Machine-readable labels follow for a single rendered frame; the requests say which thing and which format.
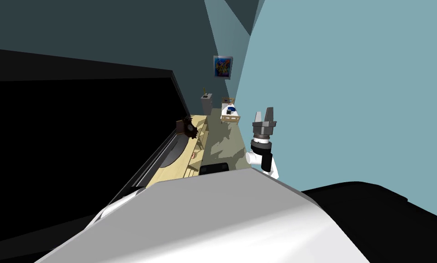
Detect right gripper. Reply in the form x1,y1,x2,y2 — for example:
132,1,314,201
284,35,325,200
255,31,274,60
252,107,277,138

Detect wooden bed with white bedding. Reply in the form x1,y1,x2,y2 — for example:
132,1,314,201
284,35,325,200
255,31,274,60
220,97,241,125

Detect grey cabinet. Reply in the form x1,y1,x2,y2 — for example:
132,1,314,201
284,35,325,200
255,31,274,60
200,87,214,115

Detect dark brown ornament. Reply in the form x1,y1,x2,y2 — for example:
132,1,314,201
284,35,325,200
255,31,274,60
176,116,199,140

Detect light wooden table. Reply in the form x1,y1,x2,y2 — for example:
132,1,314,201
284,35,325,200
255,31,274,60
145,115,209,189

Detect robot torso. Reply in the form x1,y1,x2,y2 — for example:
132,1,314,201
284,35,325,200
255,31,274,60
33,162,371,263

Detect colourful framed wall picture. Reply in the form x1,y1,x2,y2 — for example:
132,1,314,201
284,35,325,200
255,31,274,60
213,55,234,80

